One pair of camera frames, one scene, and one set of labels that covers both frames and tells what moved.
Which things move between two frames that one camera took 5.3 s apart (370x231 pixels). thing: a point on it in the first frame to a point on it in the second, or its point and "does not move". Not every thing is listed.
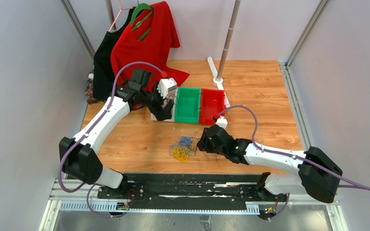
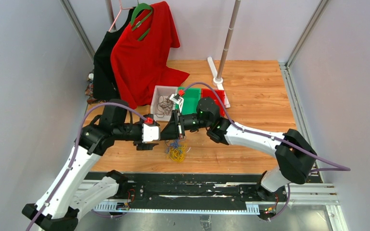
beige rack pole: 228,39 does not move
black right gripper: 204,143 to 173,131
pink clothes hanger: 121,9 does not move
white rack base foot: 218,83 does not move
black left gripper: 161,113 to 140,145
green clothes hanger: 138,9 does not move
